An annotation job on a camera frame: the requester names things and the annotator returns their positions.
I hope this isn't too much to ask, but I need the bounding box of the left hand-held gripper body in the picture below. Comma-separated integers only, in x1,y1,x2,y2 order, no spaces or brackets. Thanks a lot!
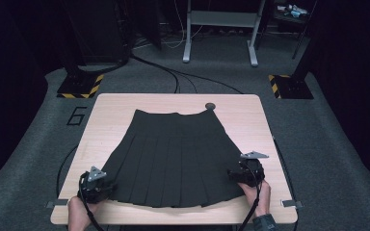
77,166,116,204

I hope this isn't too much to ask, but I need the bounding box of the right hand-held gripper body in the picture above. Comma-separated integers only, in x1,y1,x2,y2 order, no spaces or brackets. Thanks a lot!
237,150,270,189

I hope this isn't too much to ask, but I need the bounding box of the black pleated skirt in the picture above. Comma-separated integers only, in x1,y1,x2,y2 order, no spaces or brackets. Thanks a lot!
100,109,246,209

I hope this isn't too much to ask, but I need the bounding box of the person's right hand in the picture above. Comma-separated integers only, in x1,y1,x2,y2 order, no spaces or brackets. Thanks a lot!
238,180,272,218

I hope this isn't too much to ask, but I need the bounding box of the person's left hand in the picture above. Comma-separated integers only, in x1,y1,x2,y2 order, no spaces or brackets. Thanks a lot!
67,195,101,231

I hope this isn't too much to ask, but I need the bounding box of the grey tape tab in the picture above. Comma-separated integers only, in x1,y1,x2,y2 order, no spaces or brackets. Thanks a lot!
46,198,69,209
280,199,304,209

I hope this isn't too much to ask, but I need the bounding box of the black striped-edge stand base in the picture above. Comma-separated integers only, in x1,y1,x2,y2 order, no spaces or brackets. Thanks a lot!
268,74,315,100
56,74,105,99

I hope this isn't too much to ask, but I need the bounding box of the black equipment cabinet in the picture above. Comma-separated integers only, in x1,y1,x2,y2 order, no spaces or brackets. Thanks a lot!
61,0,133,66

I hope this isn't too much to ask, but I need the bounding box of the dark shelf with clutter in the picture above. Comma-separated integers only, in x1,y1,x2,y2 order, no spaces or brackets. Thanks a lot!
271,0,317,61

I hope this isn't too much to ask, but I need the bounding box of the thin black floor cable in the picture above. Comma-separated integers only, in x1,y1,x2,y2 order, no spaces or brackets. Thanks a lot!
55,144,79,197

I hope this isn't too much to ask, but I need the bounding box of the thick black floor cable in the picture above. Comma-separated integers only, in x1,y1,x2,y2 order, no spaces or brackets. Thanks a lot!
130,53,245,95

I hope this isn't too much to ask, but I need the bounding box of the grey metal desk frame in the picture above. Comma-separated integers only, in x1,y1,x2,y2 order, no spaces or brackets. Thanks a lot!
182,0,267,67

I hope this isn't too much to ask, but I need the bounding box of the white floor cable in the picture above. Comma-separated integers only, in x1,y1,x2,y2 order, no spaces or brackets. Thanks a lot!
160,0,204,50

